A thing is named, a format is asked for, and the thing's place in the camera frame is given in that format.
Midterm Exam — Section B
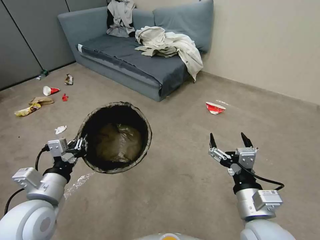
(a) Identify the clear crumpled plastic film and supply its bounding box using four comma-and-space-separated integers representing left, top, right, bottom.
64, 172, 95, 200

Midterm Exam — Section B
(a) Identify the large blue-grey sofa cushion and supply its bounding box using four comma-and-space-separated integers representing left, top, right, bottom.
153, 0, 214, 53

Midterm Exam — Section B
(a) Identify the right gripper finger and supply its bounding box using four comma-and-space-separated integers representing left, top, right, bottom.
240, 132, 258, 152
208, 133, 232, 163

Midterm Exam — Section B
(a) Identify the white robot front shell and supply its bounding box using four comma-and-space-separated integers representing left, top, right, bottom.
136, 232, 194, 240

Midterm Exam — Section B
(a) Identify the round trash can black liner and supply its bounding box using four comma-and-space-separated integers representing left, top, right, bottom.
76, 101, 152, 175

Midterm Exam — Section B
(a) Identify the blue-grey sofa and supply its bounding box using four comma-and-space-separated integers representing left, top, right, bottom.
57, 0, 214, 102

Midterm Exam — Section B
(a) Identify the crumpled olive plastic bag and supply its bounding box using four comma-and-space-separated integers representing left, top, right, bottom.
96, 123, 143, 162

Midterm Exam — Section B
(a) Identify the crumpled off-white garment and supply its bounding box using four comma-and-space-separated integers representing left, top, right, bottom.
134, 25, 204, 82

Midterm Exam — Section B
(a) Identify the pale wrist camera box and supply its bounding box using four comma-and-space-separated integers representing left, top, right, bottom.
236, 147, 258, 171
47, 136, 68, 156

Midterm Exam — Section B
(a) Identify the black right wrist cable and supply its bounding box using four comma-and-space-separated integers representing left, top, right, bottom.
246, 168, 285, 192

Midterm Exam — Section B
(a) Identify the dark grey sofa sheet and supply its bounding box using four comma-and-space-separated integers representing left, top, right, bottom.
80, 34, 193, 83

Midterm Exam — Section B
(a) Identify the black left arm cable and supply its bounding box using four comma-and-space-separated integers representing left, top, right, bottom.
4, 188, 26, 215

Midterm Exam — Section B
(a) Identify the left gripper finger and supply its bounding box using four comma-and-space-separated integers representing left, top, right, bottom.
74, 134, 88, 151
61, 151, 88, 163

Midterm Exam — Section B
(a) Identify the white and black draped garment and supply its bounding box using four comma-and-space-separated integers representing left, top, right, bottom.
106, 0, 137, 38

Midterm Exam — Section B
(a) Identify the small blue-grey sofa cushion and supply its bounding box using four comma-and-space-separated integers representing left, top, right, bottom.
132, 7, 156, 30

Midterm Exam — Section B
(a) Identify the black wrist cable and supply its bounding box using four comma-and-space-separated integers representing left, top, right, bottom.
246, 168, 285, 192
36, 146, 51, 171

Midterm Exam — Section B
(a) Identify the brown paper bag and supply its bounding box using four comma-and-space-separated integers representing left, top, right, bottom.
28, 97, 54, 106

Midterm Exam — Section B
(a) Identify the yellow snack wrapper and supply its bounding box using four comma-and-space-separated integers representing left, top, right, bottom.
14, 103, 41, 117

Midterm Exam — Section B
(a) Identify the clear plastic bottle green label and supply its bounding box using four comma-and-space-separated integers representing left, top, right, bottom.
36, 70, 50, 81

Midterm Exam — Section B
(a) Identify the red white paper cup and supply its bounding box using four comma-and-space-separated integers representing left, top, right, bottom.
42, 86, 61, 96

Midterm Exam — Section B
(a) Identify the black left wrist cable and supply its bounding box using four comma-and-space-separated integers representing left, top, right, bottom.
36, 146, 51, 171

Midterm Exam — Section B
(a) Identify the crushed red white paper bowl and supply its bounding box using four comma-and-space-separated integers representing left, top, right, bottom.
205, 101, 227, 115

